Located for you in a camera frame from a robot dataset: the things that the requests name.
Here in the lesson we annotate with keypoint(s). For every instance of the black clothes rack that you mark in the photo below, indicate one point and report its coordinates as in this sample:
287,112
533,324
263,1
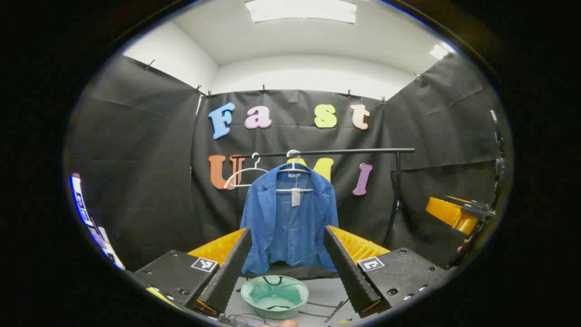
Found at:
354,151

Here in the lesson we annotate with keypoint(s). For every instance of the large ceiling light panel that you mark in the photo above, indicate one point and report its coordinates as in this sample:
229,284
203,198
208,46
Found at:
299,11

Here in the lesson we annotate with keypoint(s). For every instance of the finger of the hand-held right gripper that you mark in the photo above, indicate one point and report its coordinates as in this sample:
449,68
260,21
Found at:
449,213

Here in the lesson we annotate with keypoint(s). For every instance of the small ceiling light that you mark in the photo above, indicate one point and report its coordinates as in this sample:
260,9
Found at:
441,51

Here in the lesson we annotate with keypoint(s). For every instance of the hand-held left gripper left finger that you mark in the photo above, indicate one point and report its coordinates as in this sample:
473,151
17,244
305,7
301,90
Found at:
231,272

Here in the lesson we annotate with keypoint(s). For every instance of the black backdrop cloth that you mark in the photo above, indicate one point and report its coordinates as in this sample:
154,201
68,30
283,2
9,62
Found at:
150,159

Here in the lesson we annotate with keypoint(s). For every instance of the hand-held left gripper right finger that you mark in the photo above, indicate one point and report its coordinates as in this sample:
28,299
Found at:
347,272

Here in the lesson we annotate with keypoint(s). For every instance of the green laundry hamper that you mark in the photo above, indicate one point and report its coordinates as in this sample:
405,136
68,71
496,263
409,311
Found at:
272,295

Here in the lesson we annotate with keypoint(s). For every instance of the white clothes hanger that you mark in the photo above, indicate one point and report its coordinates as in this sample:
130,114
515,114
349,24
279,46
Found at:
255,165
283,190

